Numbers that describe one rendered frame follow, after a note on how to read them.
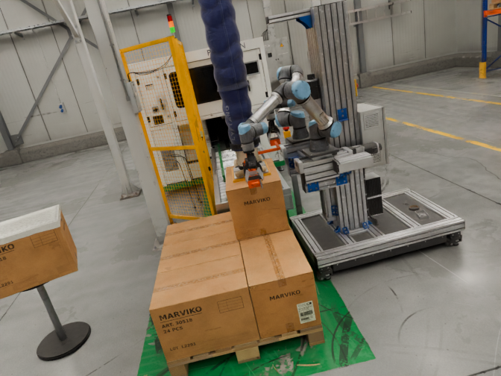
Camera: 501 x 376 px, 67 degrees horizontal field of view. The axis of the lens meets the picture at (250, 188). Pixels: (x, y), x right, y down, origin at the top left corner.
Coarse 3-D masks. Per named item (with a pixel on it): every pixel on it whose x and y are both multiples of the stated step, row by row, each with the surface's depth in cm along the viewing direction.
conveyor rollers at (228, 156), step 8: (216, 152) 549; (224, 152) 541; (232, 152) 533; (216, 160) 507; (224, 160) 498; (232, 160) 491; (224, 168) 465; (224, 184) 406; (224, 192) 388; (224, 200) 363
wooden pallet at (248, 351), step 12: (276, 336) 240; (288, 336) 239; (312, 336) 241; (228, 348) 236; (240, 348) 238; (252, 348) 239; (180, 360) 235; (192, 360) 236; (240, 360) 241; (180, 372) 238
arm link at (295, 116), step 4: (292, 112) 324; (296, 112) 323; (300, 112) 322; (288, 116) 326; (292, 116) 323; (296, 116) 321; (300, 116) 321; (304, 116) 324; (288, 120) 326; (292, 120) 324; (296, 120) 322; (300, 120) 322; (304, 120) 324; (292, 124) 326; (296, 124) 323; (300, 124) 323; (304, 124) 324
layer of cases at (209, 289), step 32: (192, 224) 325; (224, 224) 313; (192, 256) 272; (224, 256) 263; (256, 256) 255; (288, 256) 247; (160, 288) 241; (192, 288) 234; (224, 288) 227; (256, 288) 225; (288, 288) 227; (160, 320) 224; (192, 320) 227; (224, 320) 230; (256, 320) 232; (288, 320) 235; (320, 320) 238; (192, 352) 234
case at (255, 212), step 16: (272, 160) 315; (272, 176) 278; (240, 192) 269; (256, 192) 269; (272, 192) 270; (240, 208) 273; (256, 208) 273; (272, 208) 274; (240, 224) 277; (256, 224) 278; (272, 224) 278; (288, 224) 279
